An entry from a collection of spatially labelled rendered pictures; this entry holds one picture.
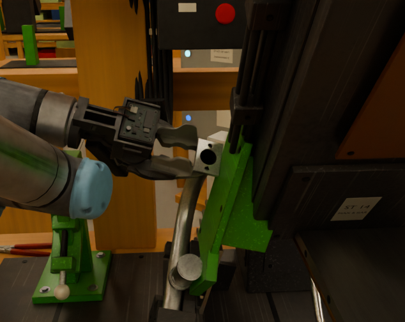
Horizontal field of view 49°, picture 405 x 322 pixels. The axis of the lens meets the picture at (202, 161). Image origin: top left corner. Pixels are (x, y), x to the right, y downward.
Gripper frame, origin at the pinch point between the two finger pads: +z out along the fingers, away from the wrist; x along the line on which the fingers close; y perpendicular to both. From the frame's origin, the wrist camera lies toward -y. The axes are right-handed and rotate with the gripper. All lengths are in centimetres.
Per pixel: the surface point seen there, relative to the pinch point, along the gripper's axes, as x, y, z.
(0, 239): -8, -54, -36
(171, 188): 90, -255, 28
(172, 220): 56, -220, 28
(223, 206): -9.0, 6.8, 2.5
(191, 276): -17.8, 0.1, 1.1
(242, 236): -11.5, 3.6, 6.7
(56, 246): -12.5, -25.5, -20.2
